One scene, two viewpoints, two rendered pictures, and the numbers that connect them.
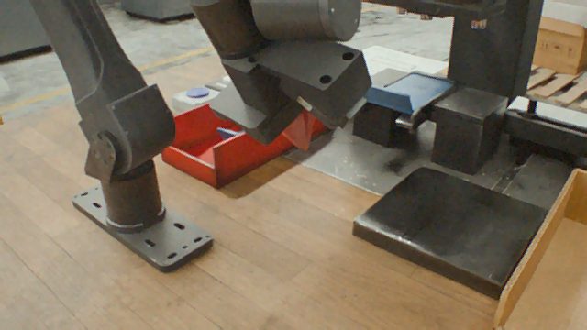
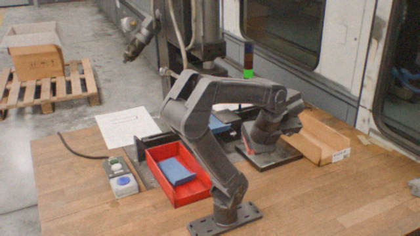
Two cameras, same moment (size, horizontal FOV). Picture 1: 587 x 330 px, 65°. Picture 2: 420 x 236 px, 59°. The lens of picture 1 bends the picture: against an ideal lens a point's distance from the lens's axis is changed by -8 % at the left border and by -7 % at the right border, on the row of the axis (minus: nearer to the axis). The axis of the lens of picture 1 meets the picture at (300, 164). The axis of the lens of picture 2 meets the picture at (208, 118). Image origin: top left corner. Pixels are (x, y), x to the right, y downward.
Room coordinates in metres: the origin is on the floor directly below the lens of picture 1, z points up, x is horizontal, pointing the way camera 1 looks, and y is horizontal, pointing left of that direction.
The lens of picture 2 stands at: (0.17, 0.89, 1.60)
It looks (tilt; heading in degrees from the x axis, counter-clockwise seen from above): 27 degrees down; 295
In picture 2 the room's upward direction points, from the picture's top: 2 degrees counter-clockwise
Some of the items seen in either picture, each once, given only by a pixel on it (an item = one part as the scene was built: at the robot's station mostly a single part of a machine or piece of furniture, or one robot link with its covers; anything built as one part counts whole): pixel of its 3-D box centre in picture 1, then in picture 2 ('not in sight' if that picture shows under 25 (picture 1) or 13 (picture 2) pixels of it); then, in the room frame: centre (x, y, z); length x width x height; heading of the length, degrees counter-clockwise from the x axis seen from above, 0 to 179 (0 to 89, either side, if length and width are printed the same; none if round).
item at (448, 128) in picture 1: (427, 119); (210, 130); (0.66, -0.19, 0.94); 0.20 x 0.10 x 0.07; 51
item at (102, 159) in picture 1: (129, 142); (226, 188); (0.45, 0.18, 1.00); 0.09 x 0.06 x 0.06; 152
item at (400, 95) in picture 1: (411, 84); (211, 120); (0.64, -0.15, 1.00); 0.15 x 0.07 x 0.03; 141
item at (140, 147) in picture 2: not in sight; (145, 146); (0.82, 0.00, 0.95); 0.06 x 0.03 x 0.09; 51
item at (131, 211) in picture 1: (131, 193); (225, 210); (0.46, 0.19, 0.94); 0.20 x 0.07 x 0.08; 51
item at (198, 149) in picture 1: (251, 124); (176, 171); (0.66, 0.07, 0.93); 0.25 x 0.12 x 0.06; 141
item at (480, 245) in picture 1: (453, 222); (268, 151); (0.44, -0.17, 0.91); 0.17 x 0.16 x 0.02; 51
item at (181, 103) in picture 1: (199, 109); (125, 189); (0.79, 0.18, 0.90); 0.07 x 0.07 x 0.06; 51
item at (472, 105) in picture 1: (430, 93); (210, 120); (0.66, -0.19, 0.98); 0.20 x 0.10 x 0.01; 51
